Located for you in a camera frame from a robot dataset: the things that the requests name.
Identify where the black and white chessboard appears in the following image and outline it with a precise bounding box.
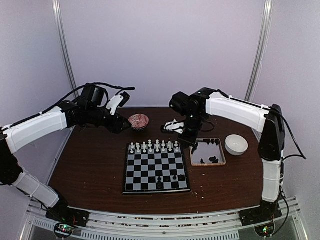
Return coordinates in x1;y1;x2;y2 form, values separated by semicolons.
122;140;191;195

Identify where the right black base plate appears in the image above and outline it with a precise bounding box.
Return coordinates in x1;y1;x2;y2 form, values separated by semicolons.
239;207;282;238

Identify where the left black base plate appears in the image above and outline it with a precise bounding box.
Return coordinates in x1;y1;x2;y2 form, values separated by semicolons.
45;208;90;239

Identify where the left aluminium corner post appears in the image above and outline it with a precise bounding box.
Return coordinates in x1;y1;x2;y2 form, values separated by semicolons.
52;0;77;90

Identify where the aluminium corner post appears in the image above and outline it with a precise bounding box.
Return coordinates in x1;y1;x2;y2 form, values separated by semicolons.
245;0;274;102
52;0;77;90

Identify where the aluminium front rail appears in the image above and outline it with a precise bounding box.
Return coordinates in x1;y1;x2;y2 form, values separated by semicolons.
18;197;310;240

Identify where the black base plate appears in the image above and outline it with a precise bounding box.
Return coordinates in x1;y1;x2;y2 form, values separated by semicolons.
45;208;90;239
239;207;282;238

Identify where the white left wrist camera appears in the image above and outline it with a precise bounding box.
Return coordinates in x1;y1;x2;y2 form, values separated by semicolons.
106;92;131;116

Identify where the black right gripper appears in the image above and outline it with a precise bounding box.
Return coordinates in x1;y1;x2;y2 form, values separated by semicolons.
178;112;205;148

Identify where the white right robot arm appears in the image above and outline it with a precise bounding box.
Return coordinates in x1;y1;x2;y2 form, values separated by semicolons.
162;87;286;221

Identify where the red patterned bowl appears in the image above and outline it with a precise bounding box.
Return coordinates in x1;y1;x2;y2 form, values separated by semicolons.
128;113;150;132

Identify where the white ceramic bowl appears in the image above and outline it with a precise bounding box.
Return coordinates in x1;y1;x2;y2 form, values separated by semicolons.
225;134;249;156

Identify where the right aluminium corner post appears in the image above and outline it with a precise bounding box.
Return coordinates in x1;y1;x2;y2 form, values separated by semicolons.
245;0;274;102

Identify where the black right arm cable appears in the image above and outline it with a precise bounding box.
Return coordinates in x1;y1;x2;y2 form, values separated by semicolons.
269;107;307;226

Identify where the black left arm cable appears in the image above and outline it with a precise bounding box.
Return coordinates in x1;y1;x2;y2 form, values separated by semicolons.
0;83;136;133

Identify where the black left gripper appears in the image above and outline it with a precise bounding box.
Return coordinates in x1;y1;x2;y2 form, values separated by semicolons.
86;105;132;134

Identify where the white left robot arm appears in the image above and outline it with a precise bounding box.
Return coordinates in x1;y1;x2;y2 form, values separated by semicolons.
0;82;135;222

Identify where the black chess king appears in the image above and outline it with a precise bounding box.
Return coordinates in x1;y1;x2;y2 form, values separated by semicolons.
156;181;163;189

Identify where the wooden rimmed metal tray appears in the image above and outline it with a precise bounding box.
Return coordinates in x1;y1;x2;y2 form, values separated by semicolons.
189;138;227;167

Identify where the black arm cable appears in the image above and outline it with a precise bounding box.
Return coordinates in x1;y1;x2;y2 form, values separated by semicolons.
0;83;136;133
269;107;307;226

